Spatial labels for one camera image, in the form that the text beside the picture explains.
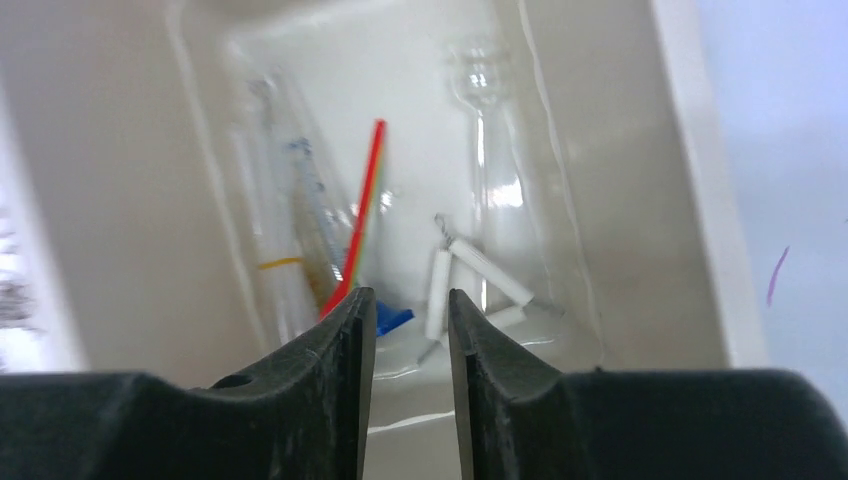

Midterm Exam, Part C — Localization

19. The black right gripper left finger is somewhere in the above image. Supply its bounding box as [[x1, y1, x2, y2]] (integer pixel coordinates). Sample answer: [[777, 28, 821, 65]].
[[1, 288, 376, 479]]

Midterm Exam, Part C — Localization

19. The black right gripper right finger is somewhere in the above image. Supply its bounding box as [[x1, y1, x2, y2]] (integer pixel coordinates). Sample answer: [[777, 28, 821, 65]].
[[448, 289, 847, 479]]

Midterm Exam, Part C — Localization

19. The red plastic spatula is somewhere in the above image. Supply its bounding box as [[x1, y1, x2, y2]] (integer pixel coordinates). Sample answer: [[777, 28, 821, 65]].
[[320, 119, 387, 320]]

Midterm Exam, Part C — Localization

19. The tan bristle test tube brush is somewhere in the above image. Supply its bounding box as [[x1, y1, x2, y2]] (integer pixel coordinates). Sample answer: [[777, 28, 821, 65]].
[[292, 192, 343, 311]]

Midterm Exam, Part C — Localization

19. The clear plastic pipettes bundle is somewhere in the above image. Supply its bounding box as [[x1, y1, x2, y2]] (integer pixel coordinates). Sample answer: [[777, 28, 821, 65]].
[[231, 75, 317, 345]]

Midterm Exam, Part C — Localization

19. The blue base graduated cylinder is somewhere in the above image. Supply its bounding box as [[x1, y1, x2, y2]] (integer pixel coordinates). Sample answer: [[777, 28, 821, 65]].
[[278, 135, 416, 339]]

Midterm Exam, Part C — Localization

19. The beige plastic bin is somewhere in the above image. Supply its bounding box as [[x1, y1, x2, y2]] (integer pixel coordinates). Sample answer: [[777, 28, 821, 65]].
[[1, 1, 767, 479]]

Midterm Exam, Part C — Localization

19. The clear glass flask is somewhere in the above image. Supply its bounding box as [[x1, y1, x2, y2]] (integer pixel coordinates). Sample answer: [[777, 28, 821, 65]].
[[450, 36, 560, 322]]

